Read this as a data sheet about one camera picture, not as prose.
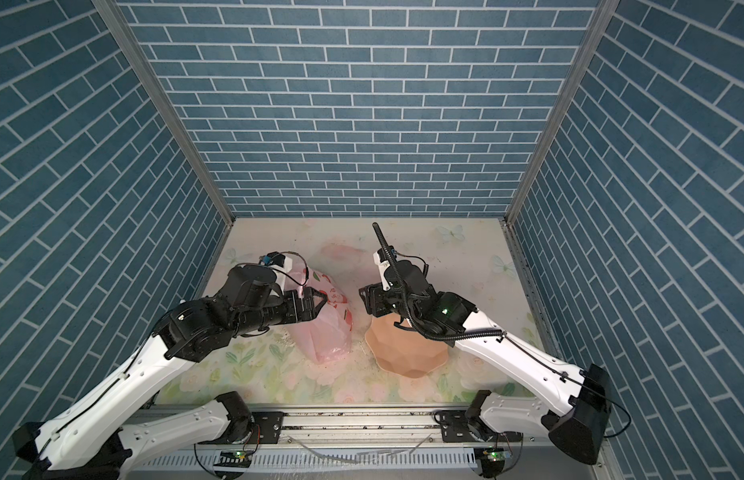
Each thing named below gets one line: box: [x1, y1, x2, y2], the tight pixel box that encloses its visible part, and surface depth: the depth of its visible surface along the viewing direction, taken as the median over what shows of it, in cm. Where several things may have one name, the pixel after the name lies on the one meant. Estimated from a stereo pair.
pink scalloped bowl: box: [365, 313, 449, 378], surface depth 86 cm
